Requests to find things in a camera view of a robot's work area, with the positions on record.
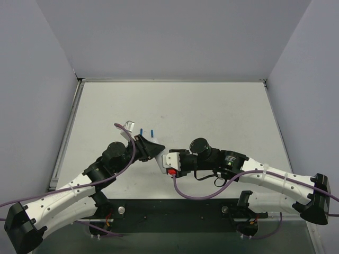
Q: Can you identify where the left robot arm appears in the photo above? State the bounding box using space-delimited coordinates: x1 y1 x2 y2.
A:
4 135 165 253

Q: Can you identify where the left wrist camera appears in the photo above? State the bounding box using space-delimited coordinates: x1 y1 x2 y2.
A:
114 121 135 141

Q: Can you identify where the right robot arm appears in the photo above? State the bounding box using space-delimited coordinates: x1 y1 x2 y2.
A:
162 138 331 225

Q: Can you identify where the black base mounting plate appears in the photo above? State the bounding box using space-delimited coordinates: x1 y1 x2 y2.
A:
90 198 268 236

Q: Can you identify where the white remote control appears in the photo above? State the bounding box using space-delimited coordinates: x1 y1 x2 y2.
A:
150 137 168 174

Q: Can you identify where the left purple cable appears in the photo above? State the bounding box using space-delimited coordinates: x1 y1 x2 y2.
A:
0 123 137 238

